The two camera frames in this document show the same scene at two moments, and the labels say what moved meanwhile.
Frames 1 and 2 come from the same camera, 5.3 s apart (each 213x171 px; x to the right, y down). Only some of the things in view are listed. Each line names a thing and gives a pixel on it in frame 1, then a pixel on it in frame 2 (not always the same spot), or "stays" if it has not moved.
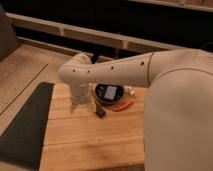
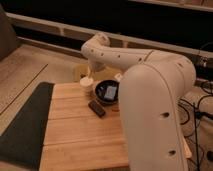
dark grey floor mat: (23, 140) stays
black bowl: (108, 93) stays
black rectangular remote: (100, 112) stays
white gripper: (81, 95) to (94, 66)
